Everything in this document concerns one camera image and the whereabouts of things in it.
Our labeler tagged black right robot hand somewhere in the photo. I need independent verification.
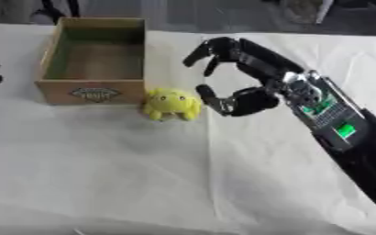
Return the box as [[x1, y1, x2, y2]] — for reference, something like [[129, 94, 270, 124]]
[[182, 36, 307, 118]]

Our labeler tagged yellow soft toy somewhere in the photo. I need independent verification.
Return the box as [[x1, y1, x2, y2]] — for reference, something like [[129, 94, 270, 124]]
[[141, 87, 205, 121]]

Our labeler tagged tan cardboard box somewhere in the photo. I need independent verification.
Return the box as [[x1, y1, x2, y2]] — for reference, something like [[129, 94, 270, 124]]
[[34, 17, 149, 106]]

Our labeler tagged black tripod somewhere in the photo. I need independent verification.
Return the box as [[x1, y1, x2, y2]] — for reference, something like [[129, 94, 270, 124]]
[[30, 0, 83, 25]]

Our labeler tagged white chair leg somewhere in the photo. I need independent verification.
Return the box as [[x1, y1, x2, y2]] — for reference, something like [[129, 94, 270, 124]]
[[315, 0, 336, 26]]

